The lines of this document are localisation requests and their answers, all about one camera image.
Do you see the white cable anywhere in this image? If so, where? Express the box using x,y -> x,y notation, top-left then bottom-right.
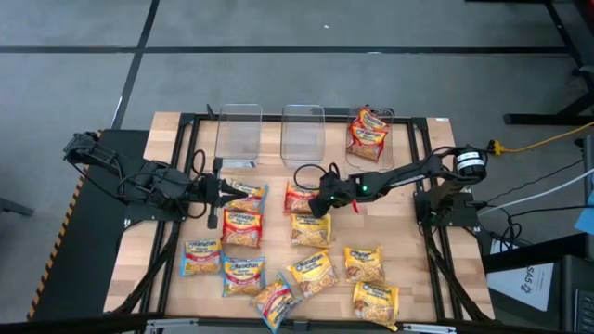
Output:
477,167 -> 594,217

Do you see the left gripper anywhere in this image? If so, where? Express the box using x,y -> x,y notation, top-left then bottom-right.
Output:
185,156 -> 250,231

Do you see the black coiled cable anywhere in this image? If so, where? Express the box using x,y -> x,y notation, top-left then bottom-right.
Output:
489,217 -> 528,250

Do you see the yellow Maruchan ramen packet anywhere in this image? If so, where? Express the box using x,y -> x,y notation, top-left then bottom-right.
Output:
286,249 -> 340,299
352,280 -> 401,332
290,212 -> 333,249
342,244 -> 386,285

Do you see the white paper sign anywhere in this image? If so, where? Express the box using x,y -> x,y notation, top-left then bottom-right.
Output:
485,238 -> 556,313

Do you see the yellow extension cable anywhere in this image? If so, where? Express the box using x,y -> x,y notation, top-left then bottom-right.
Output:
485,121 -> 594,157

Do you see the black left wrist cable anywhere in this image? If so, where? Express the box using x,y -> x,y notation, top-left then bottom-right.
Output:
188,148 -> 209,220

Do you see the clear plastic bin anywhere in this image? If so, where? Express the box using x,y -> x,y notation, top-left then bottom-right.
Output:
279,104 -> 326,169
345,106 -> 396,172
213,103 -> 264,169

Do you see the black platform with hazard stripe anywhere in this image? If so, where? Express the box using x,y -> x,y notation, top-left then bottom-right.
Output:
26,128 -> 157,322

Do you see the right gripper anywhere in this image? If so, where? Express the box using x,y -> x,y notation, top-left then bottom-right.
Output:
308,170 -> 357,218

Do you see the black beam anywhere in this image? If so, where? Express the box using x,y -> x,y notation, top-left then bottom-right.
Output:
0,311 -> 594,334

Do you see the black aluminium table frame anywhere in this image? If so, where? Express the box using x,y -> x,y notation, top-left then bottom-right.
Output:
110,110 -> 497,326

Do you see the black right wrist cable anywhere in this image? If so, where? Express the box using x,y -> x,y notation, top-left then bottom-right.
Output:
292,161 -> 342,191

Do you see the blue Maruchan ramen packet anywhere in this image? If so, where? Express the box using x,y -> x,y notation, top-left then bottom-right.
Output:
252,272 -> 303,334
226,178 -> 270,214
179,238 -> 224,278
221,255 -> 267,298

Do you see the black desk leg frame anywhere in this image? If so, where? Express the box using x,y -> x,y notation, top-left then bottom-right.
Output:
465,0 -> 594,127

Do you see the silver bracket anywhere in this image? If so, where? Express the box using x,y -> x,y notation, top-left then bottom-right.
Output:
401,323 -> 458,334
144,317 -> 200,334

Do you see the blue paper sheet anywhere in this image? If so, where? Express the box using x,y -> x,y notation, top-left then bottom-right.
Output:
574,188 -> 594,236

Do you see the red Maruchan ramen packet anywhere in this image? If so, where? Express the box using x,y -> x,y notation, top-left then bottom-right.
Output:
220,208 -> 265,249
283,180 -> 322,215
355,106 -> 391,134
346,123 -> 389,162

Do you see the black equipment case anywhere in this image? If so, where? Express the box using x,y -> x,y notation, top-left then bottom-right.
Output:
481,231 -> 594,334

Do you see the dark floor stand foot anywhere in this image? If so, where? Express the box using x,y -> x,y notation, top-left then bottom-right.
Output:
0,196 -> 36,218

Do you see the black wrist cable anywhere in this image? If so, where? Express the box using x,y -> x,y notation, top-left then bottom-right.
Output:
292,161 -> 342,191
188,148 -> 209,220

